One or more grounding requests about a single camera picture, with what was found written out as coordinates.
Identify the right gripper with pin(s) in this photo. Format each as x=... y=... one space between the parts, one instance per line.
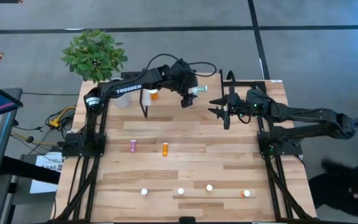
x=238 y=107

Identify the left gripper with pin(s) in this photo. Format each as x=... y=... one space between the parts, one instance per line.
x=185 y=77

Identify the green pill bottle white cap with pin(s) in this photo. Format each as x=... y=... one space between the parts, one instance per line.
x=201 y=89

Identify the orange pill bottle white cap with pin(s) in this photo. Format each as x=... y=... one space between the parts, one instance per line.
x=209 y=187
x=165 y=150
x=246 y=193
x=144 y=191
x=154 y=96

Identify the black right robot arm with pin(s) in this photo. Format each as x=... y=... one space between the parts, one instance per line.
x=306 y=115

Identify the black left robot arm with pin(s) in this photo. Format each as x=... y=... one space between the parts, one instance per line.
x=129 y=88

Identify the white plant pot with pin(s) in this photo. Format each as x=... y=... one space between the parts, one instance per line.
x=121 y=102

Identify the pink pill bottle white cap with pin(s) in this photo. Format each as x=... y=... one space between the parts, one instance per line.
x=181 y=191
x=133 y=146

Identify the green leafy plant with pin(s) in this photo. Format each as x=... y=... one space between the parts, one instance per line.
x=93 y=56

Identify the person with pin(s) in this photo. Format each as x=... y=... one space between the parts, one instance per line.
x=337 y=189

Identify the white printed paper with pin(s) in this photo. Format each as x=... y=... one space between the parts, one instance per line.
x=45 y=186

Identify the black desk base beam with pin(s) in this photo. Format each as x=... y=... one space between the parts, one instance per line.
x=30 y=170

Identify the wooden shelf black frame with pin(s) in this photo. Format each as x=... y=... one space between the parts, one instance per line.
x=166 y=102

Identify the black aluminium frame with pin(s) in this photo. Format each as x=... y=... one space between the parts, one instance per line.
x=256 y=140

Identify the black camera housing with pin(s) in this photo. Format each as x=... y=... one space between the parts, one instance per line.
x=187 y=220

